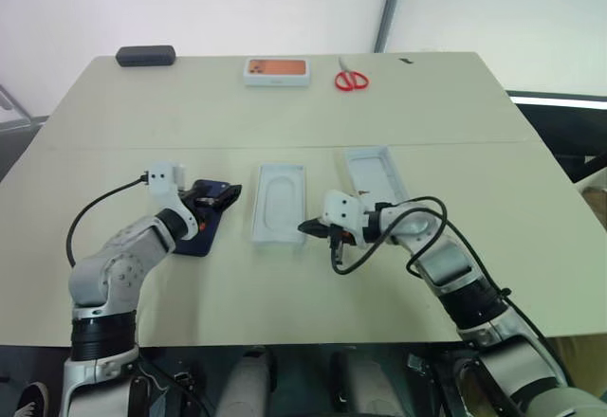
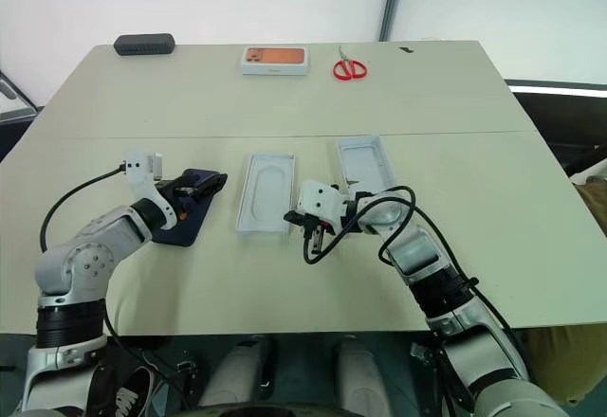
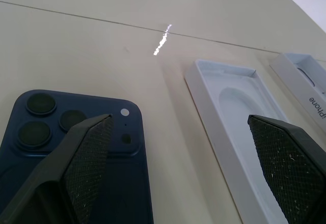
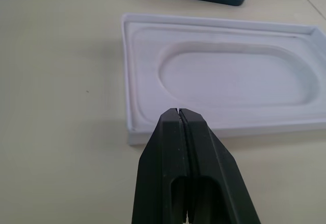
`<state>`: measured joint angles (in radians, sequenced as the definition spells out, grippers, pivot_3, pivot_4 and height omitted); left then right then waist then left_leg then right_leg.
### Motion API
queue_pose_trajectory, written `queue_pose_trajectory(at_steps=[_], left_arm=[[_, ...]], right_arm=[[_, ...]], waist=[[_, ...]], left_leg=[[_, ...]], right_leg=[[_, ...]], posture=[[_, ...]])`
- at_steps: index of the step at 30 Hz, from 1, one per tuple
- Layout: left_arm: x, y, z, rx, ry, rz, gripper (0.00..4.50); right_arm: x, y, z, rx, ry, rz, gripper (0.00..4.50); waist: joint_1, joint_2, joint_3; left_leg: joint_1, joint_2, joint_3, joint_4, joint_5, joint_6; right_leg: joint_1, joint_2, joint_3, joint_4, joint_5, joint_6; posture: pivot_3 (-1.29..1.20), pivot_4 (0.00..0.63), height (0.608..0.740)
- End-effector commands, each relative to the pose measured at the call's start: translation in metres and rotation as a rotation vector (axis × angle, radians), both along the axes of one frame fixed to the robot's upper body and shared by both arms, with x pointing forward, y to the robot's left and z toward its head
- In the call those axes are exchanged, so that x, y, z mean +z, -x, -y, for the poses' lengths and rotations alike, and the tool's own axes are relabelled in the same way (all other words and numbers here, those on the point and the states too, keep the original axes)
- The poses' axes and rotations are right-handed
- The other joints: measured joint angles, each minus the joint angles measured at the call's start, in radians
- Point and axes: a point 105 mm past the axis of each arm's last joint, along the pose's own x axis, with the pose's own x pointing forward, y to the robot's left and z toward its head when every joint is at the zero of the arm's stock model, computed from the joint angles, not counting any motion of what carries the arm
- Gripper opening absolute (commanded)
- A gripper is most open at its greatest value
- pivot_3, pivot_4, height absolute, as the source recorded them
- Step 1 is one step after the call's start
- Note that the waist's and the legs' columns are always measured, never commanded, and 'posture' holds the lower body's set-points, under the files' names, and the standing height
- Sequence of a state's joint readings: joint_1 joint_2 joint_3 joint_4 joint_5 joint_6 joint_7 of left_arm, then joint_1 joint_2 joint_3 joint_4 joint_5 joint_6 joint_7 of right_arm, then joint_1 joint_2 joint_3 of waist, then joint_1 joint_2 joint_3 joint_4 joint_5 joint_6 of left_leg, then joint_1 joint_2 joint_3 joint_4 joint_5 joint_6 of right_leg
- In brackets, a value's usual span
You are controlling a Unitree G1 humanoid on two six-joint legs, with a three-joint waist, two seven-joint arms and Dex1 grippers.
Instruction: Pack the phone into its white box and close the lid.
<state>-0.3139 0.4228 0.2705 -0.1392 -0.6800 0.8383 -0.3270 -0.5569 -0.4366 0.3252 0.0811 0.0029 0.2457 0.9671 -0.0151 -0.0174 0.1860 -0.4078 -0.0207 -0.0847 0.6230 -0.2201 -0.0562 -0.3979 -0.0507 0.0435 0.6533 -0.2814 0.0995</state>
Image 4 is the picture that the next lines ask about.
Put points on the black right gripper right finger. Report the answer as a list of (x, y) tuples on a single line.
[(211, 163)]

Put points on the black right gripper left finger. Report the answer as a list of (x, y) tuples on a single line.
[(160, 157)]

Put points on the white phone box base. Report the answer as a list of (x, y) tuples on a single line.
[(224, 81)]

